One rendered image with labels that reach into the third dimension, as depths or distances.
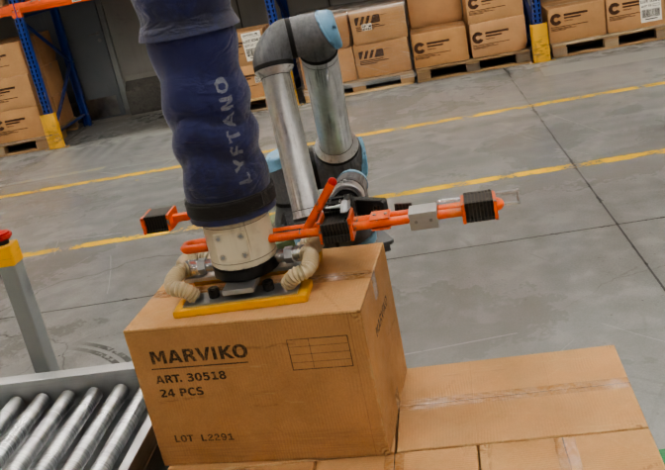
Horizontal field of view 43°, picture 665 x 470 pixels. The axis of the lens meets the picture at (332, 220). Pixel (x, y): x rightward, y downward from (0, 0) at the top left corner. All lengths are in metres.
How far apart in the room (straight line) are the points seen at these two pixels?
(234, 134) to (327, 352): 0.55
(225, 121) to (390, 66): 7.24
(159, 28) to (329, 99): 0.80
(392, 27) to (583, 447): 7.36
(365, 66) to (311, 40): 6.75
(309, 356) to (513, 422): 0.54
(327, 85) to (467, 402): 1.00
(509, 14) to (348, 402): 7.48
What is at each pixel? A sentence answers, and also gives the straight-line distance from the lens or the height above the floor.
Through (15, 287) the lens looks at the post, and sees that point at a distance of 2.99.
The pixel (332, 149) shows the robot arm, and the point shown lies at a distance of 2.79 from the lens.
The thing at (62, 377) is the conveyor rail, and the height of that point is 0.59.
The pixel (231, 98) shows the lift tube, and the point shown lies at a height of 1.44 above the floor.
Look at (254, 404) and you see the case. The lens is 2.13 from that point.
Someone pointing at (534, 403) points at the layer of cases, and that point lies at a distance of 2.26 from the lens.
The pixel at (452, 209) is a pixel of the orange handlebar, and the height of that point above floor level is 1.08.
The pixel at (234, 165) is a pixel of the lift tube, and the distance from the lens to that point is 2.00.
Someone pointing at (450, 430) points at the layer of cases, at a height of 0.54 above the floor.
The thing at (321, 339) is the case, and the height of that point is 0.88.
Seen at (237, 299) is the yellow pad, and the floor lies 0.97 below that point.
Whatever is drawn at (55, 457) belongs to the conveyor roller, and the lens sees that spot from 2.57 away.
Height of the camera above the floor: 1.77
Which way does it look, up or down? 19 degrees down
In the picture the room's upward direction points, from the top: 12 degrees counter-clockwise
